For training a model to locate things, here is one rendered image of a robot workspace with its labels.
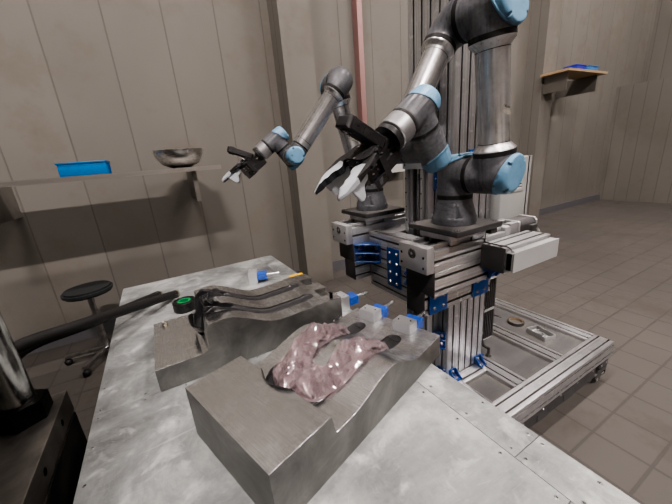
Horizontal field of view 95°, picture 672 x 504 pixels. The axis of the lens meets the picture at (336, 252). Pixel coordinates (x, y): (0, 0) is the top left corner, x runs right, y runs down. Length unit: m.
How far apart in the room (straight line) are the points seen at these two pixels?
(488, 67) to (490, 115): 0.12
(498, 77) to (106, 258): 2.97
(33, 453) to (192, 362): 0.31
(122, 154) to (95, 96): 0.43
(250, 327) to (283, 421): 0.36
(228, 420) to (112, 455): 0.28
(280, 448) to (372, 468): 0.18
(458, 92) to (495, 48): 0.37
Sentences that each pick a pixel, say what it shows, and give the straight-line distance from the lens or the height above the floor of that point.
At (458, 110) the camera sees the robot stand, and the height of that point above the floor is 1.42.
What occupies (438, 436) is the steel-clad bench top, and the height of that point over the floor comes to 0.80.
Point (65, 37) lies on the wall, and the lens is 3.26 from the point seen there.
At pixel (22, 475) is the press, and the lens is 0.89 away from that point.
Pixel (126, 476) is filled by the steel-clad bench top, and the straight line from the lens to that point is 0.74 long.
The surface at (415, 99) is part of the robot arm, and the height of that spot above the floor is 1.40.
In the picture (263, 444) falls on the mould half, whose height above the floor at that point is 0.91.
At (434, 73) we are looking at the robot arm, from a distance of 1.01.
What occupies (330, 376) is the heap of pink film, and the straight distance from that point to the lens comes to 0.63.
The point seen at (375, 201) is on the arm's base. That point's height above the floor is 1.08.
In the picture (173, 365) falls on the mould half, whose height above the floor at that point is 0.86.
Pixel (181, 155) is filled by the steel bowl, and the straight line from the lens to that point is 2.51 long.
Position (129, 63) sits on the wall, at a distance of 3.20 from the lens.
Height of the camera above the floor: 1.29
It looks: 17 degrees down
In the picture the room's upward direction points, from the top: 5 degrees counter-clockwise
